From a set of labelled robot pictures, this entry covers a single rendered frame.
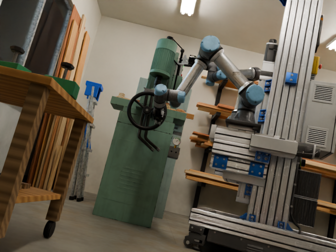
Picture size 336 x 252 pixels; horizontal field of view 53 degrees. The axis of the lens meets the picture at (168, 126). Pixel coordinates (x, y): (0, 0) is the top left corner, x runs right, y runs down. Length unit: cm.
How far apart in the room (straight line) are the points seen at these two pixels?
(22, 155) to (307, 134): 181
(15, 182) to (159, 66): 198
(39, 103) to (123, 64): 433
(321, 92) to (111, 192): 162
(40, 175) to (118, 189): 139
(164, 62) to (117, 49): 266
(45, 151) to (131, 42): 244
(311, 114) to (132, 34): 368
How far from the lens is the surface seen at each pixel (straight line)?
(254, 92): 211
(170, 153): 251
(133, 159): 255
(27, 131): 101
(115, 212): 256
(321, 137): 237
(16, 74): 105
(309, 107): 241
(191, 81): 224
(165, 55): 283
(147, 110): 240
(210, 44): 217
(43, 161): 377
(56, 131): 380
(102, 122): 510
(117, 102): 264
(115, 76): 526
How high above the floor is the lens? 30
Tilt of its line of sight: 10 degrees up
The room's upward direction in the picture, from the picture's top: 13 degrees clockwise
